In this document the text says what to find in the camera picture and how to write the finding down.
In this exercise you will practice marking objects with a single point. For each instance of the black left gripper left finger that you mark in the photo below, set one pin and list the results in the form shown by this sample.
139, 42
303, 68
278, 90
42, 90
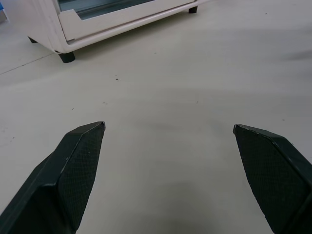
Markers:
61, 180

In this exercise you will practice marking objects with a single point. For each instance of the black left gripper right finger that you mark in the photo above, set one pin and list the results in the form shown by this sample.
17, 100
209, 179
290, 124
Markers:
273, 175

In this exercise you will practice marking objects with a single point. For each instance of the white toaster oven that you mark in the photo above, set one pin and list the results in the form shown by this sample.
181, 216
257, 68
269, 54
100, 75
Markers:
102, 24

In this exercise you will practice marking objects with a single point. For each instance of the glass oven door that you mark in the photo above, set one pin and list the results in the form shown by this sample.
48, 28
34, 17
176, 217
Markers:
117, 17

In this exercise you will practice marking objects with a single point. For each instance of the blue object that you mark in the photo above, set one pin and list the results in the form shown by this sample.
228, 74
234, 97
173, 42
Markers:
3, 10

